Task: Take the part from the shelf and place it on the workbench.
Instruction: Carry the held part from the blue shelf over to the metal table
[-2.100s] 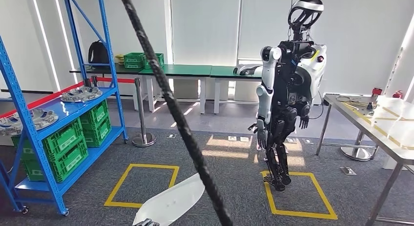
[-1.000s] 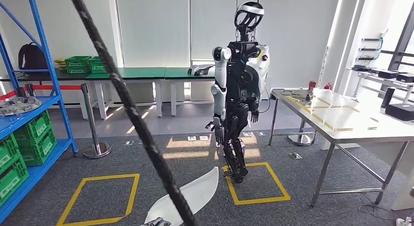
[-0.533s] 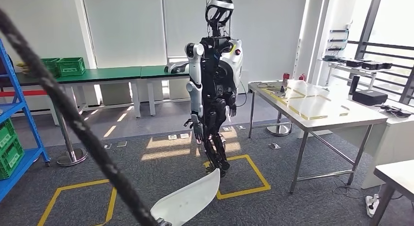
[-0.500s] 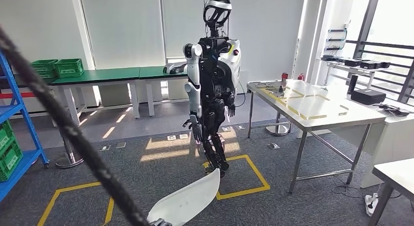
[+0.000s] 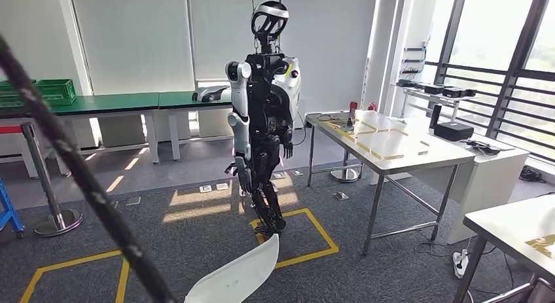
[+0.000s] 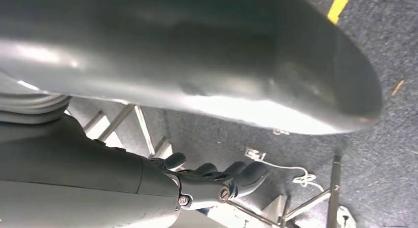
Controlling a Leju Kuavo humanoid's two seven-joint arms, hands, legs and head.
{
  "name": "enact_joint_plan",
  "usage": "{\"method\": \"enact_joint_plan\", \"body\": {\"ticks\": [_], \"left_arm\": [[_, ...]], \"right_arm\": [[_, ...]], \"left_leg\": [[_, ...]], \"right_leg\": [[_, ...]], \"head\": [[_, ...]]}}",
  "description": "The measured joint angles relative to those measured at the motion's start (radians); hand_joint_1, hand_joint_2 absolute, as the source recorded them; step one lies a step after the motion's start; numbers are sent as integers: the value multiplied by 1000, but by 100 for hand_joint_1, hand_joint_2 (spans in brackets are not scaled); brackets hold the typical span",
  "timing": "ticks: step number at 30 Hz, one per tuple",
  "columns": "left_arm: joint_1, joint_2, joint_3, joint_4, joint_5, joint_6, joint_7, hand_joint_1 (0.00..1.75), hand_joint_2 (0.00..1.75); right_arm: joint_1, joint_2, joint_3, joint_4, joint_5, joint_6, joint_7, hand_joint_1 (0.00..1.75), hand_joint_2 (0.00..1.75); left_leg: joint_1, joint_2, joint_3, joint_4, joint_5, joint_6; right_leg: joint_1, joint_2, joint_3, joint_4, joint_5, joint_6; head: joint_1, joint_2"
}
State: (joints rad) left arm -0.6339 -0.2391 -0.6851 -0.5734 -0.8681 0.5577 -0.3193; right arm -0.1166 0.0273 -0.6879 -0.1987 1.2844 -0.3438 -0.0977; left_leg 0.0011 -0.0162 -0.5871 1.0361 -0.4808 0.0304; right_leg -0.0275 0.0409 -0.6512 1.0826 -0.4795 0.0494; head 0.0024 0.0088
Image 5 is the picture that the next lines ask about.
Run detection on white curved car trim part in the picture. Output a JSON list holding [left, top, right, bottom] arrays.
[[184, 234, 281, 303]]

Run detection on green top workbench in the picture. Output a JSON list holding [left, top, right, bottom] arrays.
[[157, 90, 237, 162], [50, 92, 160, 177]]

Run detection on white black humanoid robot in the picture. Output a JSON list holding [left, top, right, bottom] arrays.
[[224, 0, 303, 238]]

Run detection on chrome barrier stanchion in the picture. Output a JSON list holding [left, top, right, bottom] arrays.
[[20, 122, 83, 238], [330, 150, 364, 183]]

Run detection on black upright speaker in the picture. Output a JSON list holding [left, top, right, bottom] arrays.
[[429, 103, 442, 130]]

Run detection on white floor power strip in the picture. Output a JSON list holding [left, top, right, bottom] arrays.
[[452, 249, 470, 279]]

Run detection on white cabinet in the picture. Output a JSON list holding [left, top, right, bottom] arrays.
[[370, 116, 531, 245]]

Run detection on green plastic crate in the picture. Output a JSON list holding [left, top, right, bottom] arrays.
[[0, 80, 38, 109], [34, 79, 78, 107]]

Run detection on dark window railing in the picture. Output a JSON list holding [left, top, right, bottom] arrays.
[[422, 0, 555, 163]]

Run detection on white wire shelf table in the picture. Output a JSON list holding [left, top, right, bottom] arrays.
[[392, 82, 478, 120]]

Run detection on black cabled device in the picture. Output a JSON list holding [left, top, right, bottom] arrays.
[[461, 138, 514, 156]]

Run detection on black floor cable bundle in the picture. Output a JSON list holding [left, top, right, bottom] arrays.
[[518, 166, 546, 184]]

